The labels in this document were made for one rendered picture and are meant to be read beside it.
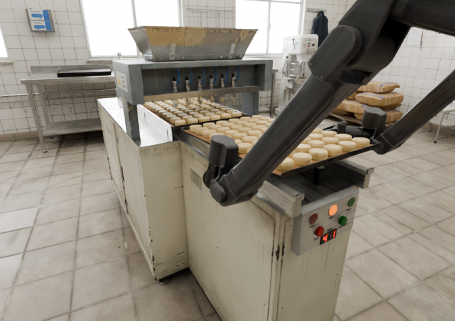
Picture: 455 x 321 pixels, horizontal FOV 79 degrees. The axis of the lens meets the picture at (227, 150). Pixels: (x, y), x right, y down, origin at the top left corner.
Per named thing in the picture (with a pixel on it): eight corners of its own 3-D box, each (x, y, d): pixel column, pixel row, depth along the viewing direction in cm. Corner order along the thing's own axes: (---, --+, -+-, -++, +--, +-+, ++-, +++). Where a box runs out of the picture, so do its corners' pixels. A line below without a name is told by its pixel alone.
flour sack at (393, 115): (376, 125, 410) (378, 116, 404) (352, 119, 444) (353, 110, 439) (404, 120, 442) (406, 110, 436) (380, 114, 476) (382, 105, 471)
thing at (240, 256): (187, 277, 157) (177, 127, 125) (237, 255, 174) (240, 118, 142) (265, 407, 101) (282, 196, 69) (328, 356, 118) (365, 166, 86)
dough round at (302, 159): (313, 160, 73) (314, 154, 72) (308, 166, 69) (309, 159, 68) (295, 158, 75) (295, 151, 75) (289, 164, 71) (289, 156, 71)
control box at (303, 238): (289, 249, 79) (293, 208, 74) (343, 223, 91) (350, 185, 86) (298, 257, 76) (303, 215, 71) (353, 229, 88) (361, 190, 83)
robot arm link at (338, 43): (366, 43, 31) (407, 54, 37) (335, 13, 33) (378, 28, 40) (214, 213, 60) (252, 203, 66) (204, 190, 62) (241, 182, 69)
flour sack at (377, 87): (342, 89, 468) (344, 78, 462) (358, 87, 488) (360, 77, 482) (383, 95, 410) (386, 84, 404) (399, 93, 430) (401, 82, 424)
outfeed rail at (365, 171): (156, 93, 243) (156, 86, 240) (160, 93, 244) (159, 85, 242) (364, 189, 83) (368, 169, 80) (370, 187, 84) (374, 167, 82)
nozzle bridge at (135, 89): (121, 128, 143) (111, 59, 131) (237, 112, 178) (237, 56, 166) (137, 147, 117) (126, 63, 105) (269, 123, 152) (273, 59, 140)
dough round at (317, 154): (311, 160, 73) (311, 154, 72) (306, 155, 78) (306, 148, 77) (330, 160, 73) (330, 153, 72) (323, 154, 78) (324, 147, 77)
